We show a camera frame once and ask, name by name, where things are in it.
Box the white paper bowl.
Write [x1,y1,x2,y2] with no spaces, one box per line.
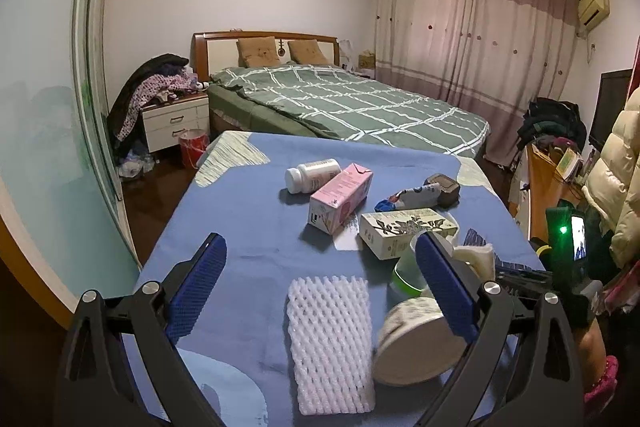
[372,297,468,387]

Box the floral tea box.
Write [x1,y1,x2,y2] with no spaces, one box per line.
[359,208,459,261]

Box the person's right hand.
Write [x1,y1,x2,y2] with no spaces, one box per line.
[574,319,606,389]

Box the wooden desk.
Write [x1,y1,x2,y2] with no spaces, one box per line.
[518,144,582,242]

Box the small yogurt cup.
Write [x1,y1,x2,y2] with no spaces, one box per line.
[452,244,496,282]

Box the pink floral cloth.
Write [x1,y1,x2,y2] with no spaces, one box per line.
[584,355,618,421]

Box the cream puffer jacket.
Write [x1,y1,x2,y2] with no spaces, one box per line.
[582,89,640,268]

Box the dark clothes heap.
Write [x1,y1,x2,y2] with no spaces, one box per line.
[516,98,587,150]

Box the black television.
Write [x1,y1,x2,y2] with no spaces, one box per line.
[588,69,632,152]

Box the white foam fruit net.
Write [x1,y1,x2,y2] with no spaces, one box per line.
[286,277,375,416]

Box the blue patterned table cloth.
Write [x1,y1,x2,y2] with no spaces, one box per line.
[119,131,547,427]

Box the sliding glass wardrobe door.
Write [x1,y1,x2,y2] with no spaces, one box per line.
[1,0,139,311]

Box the pink striped curtain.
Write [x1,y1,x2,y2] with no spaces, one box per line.
[374,0,578,166]

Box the red bucket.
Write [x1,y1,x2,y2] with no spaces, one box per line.
[178,129,209,169]

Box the pink milk carton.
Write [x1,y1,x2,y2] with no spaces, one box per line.
[307,164,373,235]

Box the white nightstand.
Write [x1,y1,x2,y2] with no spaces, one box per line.
[141,93,209,153]

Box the white pill bottle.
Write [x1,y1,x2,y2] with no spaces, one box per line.
[284,158,342,194]

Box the far bedside table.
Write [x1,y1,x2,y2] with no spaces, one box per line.
[358,50,375,76]

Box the bed with green quilt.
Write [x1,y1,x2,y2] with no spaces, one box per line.
[212,63,490,157]

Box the pile of clothes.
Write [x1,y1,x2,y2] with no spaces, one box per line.
[107,53,198,161]

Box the wooden headboard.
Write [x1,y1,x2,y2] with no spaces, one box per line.
[190,29,340,80]

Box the brown right pillow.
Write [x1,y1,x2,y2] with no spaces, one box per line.
[288,40,331,66]

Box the brown pillow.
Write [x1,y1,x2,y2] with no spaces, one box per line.
[236,36,281,68]
[288,40,331,66]

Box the brown left pillow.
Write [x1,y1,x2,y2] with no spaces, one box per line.
[236,36,281,68]

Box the wall air conditioner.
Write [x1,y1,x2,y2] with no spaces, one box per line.
[577,0,610,32]

